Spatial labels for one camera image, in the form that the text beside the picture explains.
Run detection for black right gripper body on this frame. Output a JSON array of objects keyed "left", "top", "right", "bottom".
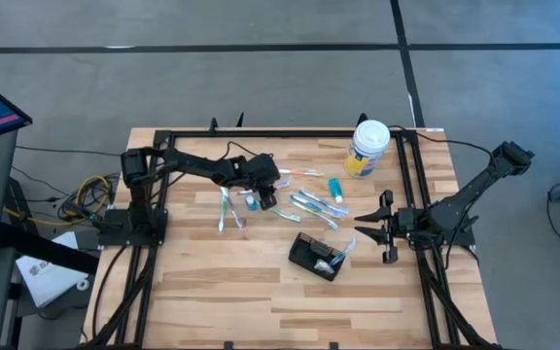
[{"left": 379, "top": 190, "right": 419, "bottom": 265}]

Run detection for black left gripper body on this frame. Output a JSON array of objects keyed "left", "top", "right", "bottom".
[{"left": 240, "top": 153, "right": 281, "bottom": 211}]

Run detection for purple toothbrush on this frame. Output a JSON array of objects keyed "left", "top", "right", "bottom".
[
  {"left": 237, "top": 180, "right": 294, "bottom": 196},
  {"left": 223, "top": 192, "right": 246, "bottom": 230}
]

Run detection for blue toothbrush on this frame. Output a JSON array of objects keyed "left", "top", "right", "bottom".
[
  {"left": 288, "top": 193, "right": 345, "bottom": 220},
  {"left": 297, "top": 188, "right": 351, "bottom": 216},
  {"left": 329, "top": 236, "right": 359, "bottom": 267}
]

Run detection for teal toothpaste tube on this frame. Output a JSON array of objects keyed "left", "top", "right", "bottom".
[{"left": 328, "top": 177, "right": 345, "bottom": 205}]

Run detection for black wire toothbrush caddy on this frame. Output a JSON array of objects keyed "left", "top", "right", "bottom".
[{"left": 288, "top": 231, "right": 347, "bottom": 282}]

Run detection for white-lidded wipes canister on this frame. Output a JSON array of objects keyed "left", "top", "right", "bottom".
[{"left": 343, "top": 119, "right": 392, "bottom": 179}]

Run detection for black stand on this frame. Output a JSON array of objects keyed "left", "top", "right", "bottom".
[{"left": 0, "top": 221, "right": 100, "bottom": 350}]

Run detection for white printed booklet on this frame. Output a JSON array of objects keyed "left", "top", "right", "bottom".
[{"left": 15, "top": 230, "right": 90, "bottom": 309}]

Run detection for black metal table frame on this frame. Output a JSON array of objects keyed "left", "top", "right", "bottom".
[{"left": 79, "top": 112, "right": 505, "bottom": 350}]

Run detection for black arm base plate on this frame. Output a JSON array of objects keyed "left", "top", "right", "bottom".
[
  {"left": 97, "top": 207, "right": 168, "bottom": 248},
  {"left": 404, "top": 206, "right": 476, "bottom": 248}
]

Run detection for long black power cable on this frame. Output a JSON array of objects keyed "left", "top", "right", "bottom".
[{"left": 388, "top": 124, "right": 499, "bottom": 169}]

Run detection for yellow cable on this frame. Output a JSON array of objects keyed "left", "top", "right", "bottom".
[{"left": 2, "top": 174, "right": 112, "bottom": 228}]

